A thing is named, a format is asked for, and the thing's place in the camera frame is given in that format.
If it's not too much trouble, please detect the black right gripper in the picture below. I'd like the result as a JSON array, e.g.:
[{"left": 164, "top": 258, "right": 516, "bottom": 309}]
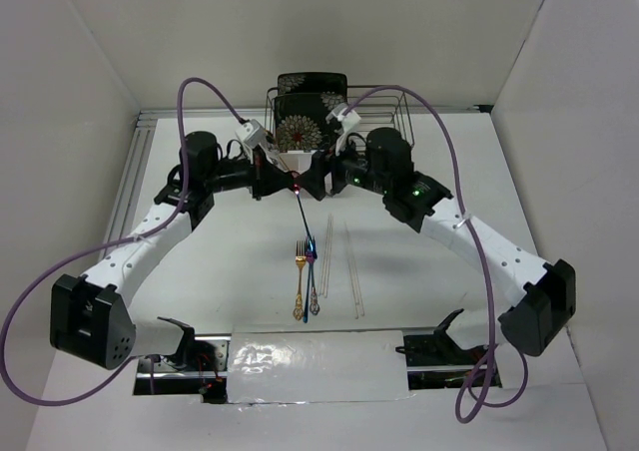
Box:
[{"left": 294, "top": 128, "right": 390, "bottom": 201}]

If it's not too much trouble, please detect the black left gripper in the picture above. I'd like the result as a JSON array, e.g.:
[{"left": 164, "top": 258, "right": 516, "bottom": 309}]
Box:
[{"left": 204, "top": 143, "right": 294, "bottom": 201}]

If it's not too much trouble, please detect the iridescent blue fork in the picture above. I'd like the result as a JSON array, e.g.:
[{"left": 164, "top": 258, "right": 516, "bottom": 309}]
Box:
[{"left": 294, "top": 186, "right": 315, "bottom": 323}]

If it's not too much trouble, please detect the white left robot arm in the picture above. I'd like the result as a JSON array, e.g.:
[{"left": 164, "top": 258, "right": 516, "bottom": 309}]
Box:
[{"left": 50, "top": 121, "right": 294, "bottom": 370}]

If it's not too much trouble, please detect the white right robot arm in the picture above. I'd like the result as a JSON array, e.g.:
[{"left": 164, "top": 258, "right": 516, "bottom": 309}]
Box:
[{"left": 296, "top": 128, "right": 576, "bottom": 357}]

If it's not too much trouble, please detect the white plastic utensil caddy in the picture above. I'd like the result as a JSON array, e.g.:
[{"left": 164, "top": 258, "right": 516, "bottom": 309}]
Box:
[{"left": 279, "top": 151, "right": 315, "bottom": 174}]

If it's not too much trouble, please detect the black floral plate front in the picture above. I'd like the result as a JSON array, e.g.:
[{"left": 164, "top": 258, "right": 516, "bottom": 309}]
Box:
[{"left": 274, "top": 92, "right": 346, "bottom": 153}]

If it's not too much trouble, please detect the black floral plate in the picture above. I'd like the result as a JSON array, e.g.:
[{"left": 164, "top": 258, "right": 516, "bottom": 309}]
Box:
[
  {"left": 277, "top": 72, "right": 347, "bottom": 95},
  {"left": 274, "top": 92, "right": 346, "bottom": 153}
]

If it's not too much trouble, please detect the black floral plate rear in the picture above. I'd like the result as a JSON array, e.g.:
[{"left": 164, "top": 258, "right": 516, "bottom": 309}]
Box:
[{"left": 277, "top": 72, "right": 347, "bottom": 95}]

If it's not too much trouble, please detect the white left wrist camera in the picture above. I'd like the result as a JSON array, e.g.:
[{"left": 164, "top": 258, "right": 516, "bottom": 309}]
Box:
[{"left": 235, "top": 120, "right": 290, "bottom": 173}]

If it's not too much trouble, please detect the wire dish rack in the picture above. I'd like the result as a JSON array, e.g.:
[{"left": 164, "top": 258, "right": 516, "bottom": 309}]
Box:
[{"left": 264, "top": 85, "right": 414, "bottom": 144}]

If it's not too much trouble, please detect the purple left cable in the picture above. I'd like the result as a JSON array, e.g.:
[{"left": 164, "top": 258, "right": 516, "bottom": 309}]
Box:
[{"left": 0, "top": 76, "right": 251, "bottom": 407}]

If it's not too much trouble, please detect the purple cable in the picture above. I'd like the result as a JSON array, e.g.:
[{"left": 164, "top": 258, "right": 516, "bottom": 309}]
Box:
[
  {"left": 343, "top": 84, "right": 530, "bottom": 425},
  {"left": 0, "top": 76, "right": 251, "bottom": 407}
]

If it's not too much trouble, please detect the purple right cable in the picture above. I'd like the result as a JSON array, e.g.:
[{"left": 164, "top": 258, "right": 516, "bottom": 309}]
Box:
[{"left": 343, "top": 84, "right": 530, "bottom": 425}]

